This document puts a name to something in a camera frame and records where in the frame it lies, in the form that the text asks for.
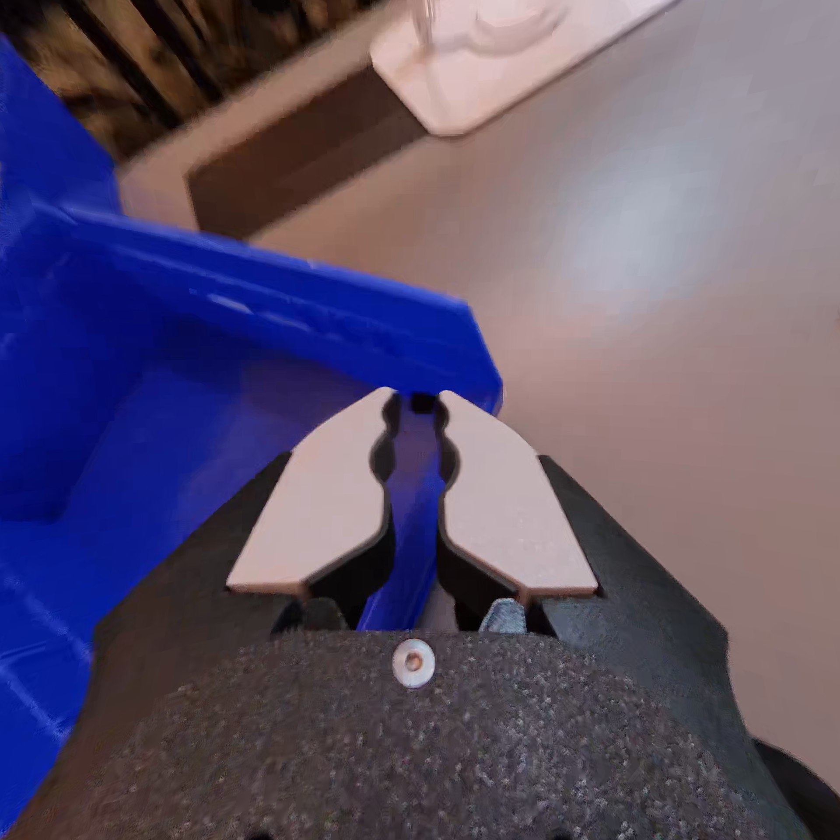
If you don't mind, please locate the black cloth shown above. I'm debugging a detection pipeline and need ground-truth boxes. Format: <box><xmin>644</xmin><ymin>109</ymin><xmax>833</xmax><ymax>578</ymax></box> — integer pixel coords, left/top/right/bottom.
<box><xmin>753</xmin><ymin>738</ymin><xmax>840</xmax><ymax>840</ymax></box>

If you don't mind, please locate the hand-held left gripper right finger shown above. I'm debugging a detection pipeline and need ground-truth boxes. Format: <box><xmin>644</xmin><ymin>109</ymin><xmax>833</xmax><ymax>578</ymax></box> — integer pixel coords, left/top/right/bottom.
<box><xmin>434</xmin><ymin>390</ymin><xmax>599</xmax><ymax>630</ymax></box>

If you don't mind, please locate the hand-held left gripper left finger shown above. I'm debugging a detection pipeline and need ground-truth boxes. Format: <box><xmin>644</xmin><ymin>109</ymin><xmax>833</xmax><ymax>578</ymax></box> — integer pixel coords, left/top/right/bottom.
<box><xmin>226</xmin><ymin>387</ymin><xmax>401</xmax><ymax>630</ymax></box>

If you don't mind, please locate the blue plastic bin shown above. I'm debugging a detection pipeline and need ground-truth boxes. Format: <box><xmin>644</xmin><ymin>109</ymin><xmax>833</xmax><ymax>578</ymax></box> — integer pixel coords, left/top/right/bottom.
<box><xmin>0</xmin><ymin>33</ymin><xmax>504</xmax><ymax>821</ymax></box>

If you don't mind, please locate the white booklet stand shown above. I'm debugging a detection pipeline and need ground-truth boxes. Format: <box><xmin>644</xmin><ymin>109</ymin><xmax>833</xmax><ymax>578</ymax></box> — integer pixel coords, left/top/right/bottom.
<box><xmin>369</xmin><ymin>0</ymin><xmax>683</xmax><ymax>137</ymax></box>

